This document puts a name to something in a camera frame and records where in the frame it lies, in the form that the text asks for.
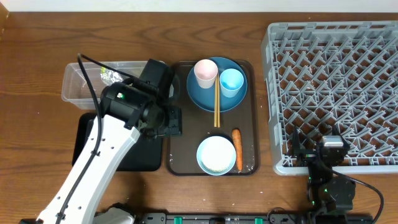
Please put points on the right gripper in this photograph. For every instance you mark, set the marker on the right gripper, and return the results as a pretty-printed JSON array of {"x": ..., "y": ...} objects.
[{"x": 307, "y": 155}]

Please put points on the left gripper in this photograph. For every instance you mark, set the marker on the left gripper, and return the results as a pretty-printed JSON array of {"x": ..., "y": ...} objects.
[{"x": 176, "y": 128}]

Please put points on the light blue rice bowl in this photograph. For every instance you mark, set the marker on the light blue rice bowl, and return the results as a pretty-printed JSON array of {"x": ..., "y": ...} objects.
[{"x": 216, "y": 155}]

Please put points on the foil snack wrapper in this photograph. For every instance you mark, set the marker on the foil snack wrapper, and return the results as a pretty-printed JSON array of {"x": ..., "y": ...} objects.
[{"x": 109, "y": 77}]

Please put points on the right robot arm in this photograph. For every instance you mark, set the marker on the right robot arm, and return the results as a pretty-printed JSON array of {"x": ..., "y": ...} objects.
[{"x": 331, "y": 194}]

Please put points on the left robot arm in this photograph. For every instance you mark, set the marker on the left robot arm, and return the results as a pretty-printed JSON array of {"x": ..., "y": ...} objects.
[{"x": 124, "y": 115}]

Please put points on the grey dishwasher rack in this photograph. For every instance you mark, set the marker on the grey dishwasher rack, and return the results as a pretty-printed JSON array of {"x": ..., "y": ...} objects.
[{"x": 325, "y": 75}]

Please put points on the black plastic tray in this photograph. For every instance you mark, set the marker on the black plastic tray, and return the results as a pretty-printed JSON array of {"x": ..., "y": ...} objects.
[{"x": 144, "y": 156}]

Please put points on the blue plate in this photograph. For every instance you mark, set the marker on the blue plate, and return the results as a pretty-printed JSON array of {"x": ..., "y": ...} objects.
[{"x": 205, "y": 98}]

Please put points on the left wooden chopstick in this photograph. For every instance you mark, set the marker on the left wooden chopstick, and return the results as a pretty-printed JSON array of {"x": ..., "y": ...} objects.
[{"x": 215, "y": 102}]

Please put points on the wooden chopstick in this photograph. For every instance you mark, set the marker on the wooden chopstick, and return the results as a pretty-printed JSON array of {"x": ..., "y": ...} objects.
[
  {"x": 215, "y": 102},
  {"x": 218, "y": 101}
]

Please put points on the pink cup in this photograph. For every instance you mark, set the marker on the pink cup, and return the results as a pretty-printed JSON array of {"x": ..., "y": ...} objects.
[{"x": 205, "y": 72}]

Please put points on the orange carrot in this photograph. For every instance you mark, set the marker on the orange carrot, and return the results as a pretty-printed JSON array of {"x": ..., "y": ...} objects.
[{"x": 237, "y": 141}]

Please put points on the right wooden chopstick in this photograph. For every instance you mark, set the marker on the right wooden chopstick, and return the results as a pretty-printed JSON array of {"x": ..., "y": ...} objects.
[{"x": 218, "y": 101}]

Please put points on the brown serving tray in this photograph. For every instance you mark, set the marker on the brown serving tray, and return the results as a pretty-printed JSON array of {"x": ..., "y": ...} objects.
[{"x": 198, "y": 124}]

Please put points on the light blue cup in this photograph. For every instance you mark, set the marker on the light blue cup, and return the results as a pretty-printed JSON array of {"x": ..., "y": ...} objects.
[{"x": 231, "y": 81}]

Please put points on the clear plastic bin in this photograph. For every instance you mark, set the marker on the clear plastic bin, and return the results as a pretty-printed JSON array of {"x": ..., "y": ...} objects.
[{"x": 80, "y": 79}]

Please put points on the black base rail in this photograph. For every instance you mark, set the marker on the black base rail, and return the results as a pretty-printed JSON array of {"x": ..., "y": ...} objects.
[{"x": 217, "y": 218}]

